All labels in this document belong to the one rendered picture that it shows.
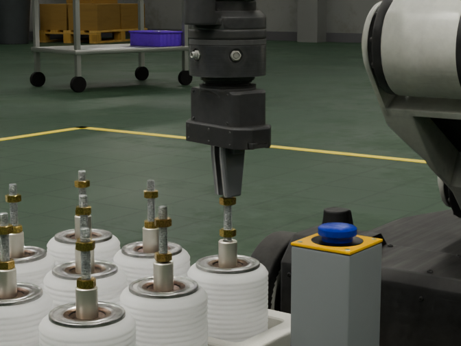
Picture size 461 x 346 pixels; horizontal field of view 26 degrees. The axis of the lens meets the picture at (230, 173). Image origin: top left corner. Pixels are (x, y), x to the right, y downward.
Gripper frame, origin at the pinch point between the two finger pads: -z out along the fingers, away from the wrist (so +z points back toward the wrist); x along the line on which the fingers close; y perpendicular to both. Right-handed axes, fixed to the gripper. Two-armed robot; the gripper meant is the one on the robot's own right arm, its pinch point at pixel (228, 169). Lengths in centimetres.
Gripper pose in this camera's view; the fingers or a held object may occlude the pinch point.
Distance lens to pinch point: 116.0
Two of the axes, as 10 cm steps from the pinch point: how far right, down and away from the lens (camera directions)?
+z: 0.0, -9.8, -1.7
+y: -7.9, 1.1, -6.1
